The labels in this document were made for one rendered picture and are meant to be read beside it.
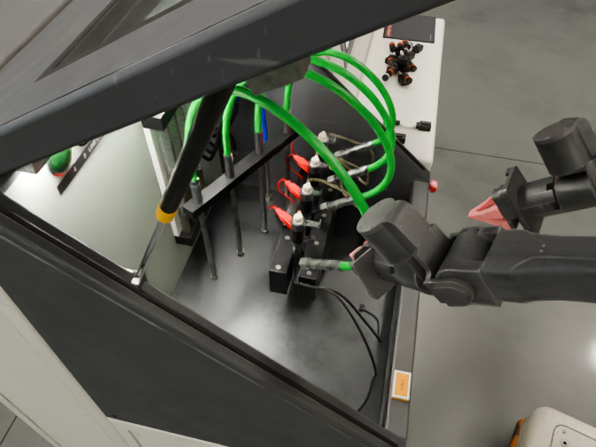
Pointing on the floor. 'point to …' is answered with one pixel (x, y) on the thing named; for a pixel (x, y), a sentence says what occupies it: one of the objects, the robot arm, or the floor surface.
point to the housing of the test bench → (67, 421)
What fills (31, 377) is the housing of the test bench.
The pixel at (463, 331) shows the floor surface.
